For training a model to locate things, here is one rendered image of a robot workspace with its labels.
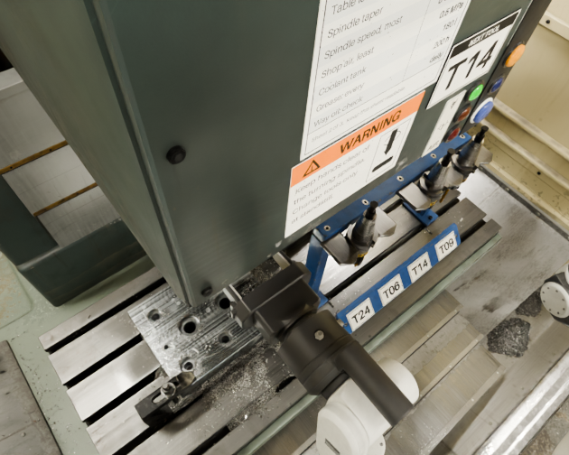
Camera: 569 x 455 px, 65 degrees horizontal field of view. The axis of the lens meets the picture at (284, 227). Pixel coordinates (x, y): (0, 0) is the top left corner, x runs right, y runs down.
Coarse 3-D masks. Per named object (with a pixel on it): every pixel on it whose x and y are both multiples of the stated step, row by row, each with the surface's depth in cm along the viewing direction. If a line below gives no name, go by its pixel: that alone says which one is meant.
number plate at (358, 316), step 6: (366, 300) 111; (360, 306) 111; (366, 306) 112; (354, 312) 110; (360, 312) 111; (366, 312) 112; (372, 312) 113; (348, 318) 109; (354, 318) 110; (360, 318) 111; (366, 318) 112; (354, 324) 111; (360, 324) 112
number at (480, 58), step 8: (504, 32) 42; (496, 40) 42; (480, 48) 41; (488, 48) 42; (496, 48) 44; (472, 56) 41; (480, 56) 43; (488, 56) 44; (472, 64) 43; (480, 64) 44; (488, 64) 45; (464, 72) 43; (472, 72) 44; (464, 80) 44
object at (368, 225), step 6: (366, 210) 85; (360, 222) 85; (366, 222) 84; (372, 222) 84; (354, 228) 88; (360, 228) 86; (366, 228) 85; (372, 228) 86; (354, 234) 89; (360, 234) 87; (366, 234) 87; (372, 234) 88; (360, 240) 88; (366, 240) 88
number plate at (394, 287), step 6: (396, 276) 115; (390, 282) 114; (396, 282) 116; (384, 288) 114; (390, 288) 115; (396, 288) 116; (402, 288) 117; (384, 294) 114; (390, 294) 115; (396, 294) 117; (384, 300) 114; (390, 300) 116
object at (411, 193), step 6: (408, 186) 98; (414, 186) 98; (396, 192) 97; (402, 192) 97; (408, 192) 97; (414, 192) 97; (420, 192) 97; (402, 198) 97; (408, 198) 96; (414, 198) 96; (420, 198) 97; (426, 198) 97; (408, 204) 96; (414, 204) 96; (420, 204) 96; (426, 204) 96
